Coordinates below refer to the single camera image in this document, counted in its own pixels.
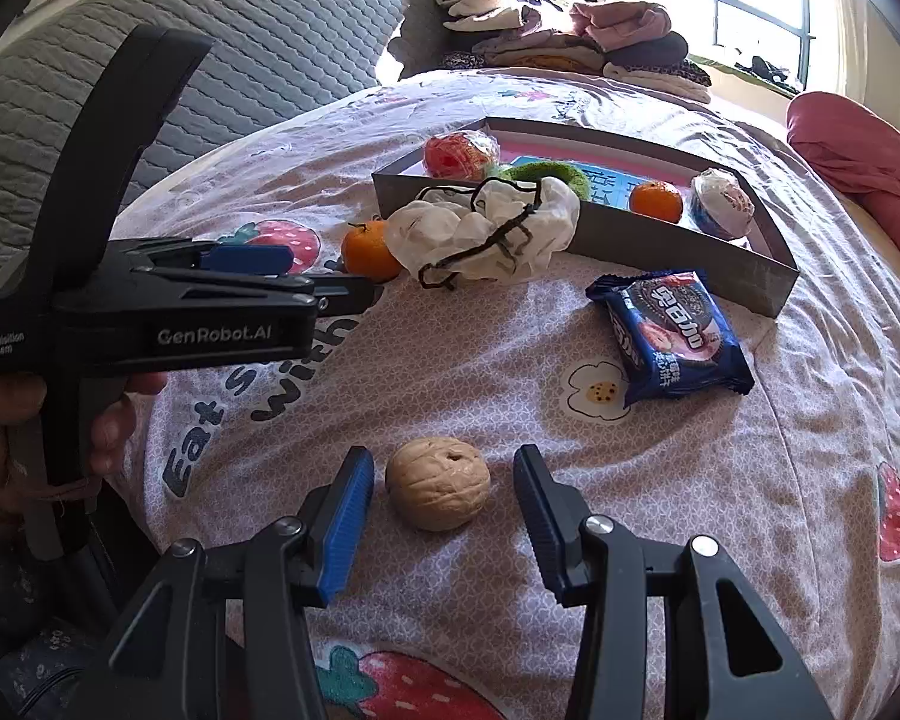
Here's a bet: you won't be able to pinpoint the green fuzzy ring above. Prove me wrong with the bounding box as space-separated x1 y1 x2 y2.
495 161 590 202

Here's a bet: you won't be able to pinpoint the dark clothes on windowsill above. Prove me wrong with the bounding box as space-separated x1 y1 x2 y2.
735 56 792 87

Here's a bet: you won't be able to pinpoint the pile of folded clothes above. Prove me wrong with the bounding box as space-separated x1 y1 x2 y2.
422 0 713 104

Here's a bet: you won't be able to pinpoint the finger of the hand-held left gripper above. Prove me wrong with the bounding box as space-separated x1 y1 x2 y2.
109 238 295 276
124 266 385 316

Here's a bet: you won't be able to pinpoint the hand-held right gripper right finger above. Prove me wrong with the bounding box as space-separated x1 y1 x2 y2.
512 444 837 720

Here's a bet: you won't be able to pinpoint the pink quilt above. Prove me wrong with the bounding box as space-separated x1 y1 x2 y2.
786 91 900 286

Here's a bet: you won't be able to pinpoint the mandarin orange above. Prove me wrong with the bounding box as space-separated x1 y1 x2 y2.
630 180 685 224
341 217 404 282

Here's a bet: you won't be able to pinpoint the white cup snack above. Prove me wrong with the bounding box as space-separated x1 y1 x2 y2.
688 169 757 241

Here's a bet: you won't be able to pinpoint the person's left hand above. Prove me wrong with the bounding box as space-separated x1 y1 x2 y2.
0 371 167 522

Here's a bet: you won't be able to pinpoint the walnut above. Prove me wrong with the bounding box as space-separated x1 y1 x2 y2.
385 436 492 533

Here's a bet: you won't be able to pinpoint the window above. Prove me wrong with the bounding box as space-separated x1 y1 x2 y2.
649 0 833 91

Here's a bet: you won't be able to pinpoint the grey cardboard box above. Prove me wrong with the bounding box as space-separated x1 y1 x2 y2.
371 116 801 320

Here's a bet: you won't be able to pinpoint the green windowsill mat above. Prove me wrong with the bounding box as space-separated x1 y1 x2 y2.
690 56 811 98

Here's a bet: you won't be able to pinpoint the white cloth with black trim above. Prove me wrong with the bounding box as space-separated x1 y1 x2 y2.
384 176 582 293

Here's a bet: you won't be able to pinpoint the strawberry print bed sheet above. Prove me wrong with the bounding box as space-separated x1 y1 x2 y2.
109 67 900 720

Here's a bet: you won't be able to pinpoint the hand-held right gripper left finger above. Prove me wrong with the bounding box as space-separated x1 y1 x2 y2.
71 445 376 720

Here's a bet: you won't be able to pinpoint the grey quilted headboard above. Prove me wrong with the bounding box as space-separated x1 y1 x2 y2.
0 0 440 316

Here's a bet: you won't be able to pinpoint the red snack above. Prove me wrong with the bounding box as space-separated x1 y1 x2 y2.
424 131 500 181

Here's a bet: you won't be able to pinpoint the blue cookie packet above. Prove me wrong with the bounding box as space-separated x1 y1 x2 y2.
586 270 756 410

